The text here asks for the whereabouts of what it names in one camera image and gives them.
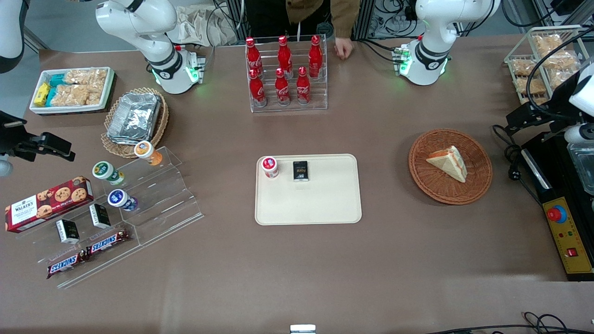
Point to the person's dark torso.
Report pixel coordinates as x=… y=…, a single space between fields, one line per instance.
x=267 y=18

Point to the green-lidded yogurt cup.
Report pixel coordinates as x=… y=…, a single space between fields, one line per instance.
x=104 y=170

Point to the clear acrylic bottle rack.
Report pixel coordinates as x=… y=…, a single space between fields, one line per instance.
x=320 y=93

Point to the small black snack box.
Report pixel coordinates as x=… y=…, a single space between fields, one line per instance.
x=301 y=170
x=100 y=215
x=68 y=231

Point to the teal snack packet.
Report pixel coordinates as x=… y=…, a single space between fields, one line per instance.
x=51 y=96
x=56 y=80

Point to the clear bag of rice crackers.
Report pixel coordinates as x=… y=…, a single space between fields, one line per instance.
x=86 y=76
x=95 y=97
x=72 y=95

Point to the red cola bottle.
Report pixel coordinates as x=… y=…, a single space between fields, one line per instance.
x=257 y=90
x=253 y=55
x=303 y=88
x=315 y=58
x=282 y=90
x=284 y=55

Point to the bagged fried snack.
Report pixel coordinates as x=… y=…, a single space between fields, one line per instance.
x=533 y=86
x=547 y=43
x=559 y=78
x=564 y=59
x=524 y=67
x=533 y=99

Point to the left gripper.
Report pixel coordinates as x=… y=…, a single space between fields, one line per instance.
x=555 y=107

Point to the brown-sleeved person forearm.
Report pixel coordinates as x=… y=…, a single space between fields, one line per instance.
x=345 y=16

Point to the Snickers chocolate bar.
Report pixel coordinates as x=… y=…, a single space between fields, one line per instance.
x=106 y=242
x=65 y=264

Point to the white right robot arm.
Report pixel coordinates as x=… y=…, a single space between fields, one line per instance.
x=160 y=51

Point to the red emergency stop button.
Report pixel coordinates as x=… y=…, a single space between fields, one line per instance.
x=556 y=214

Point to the triangular sandwich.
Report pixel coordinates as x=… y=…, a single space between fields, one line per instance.
x=448 y=162

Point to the yellow snack packet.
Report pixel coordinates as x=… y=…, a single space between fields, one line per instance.
x=41 y=94

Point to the orange-lidded yogurt cup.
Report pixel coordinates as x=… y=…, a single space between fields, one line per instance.
x=145 y=150

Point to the brown wicker basket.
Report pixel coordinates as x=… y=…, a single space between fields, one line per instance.
x=475 y=185

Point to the white rectangular snack bin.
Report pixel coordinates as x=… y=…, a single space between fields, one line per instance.
x=109 y=90

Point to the red Walkers cookie box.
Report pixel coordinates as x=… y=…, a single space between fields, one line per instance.
x=46 y=204

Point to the light tan wicker basket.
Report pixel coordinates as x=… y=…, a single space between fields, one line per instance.
x=111 y=148

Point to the blue-lidded yogurt cup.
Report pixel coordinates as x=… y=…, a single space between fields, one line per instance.
x=118 y=198

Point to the beige plastic tray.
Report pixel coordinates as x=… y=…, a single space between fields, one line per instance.
x=325 y=204

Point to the red-lidded yogurt cup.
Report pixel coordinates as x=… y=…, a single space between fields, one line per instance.
x=269 y=166

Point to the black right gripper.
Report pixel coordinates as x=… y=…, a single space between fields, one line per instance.
x=10 y=139

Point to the stack of foil containers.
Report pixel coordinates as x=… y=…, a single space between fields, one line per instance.
x=134 y=116

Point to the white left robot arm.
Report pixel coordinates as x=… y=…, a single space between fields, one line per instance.
x=431 y=51

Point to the black tabletop machine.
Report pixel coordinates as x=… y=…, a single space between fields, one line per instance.
x=552 y=167

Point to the clear plastic container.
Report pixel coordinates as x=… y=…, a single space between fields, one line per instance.
x=582 y=167

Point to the clear acrylic stepped display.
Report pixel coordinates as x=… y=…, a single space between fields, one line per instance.
x=162 y=204

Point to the beige cloth bag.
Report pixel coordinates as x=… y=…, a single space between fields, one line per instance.
x=195 y=25

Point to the person's bare hand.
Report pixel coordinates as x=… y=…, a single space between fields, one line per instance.
x=344 y=48

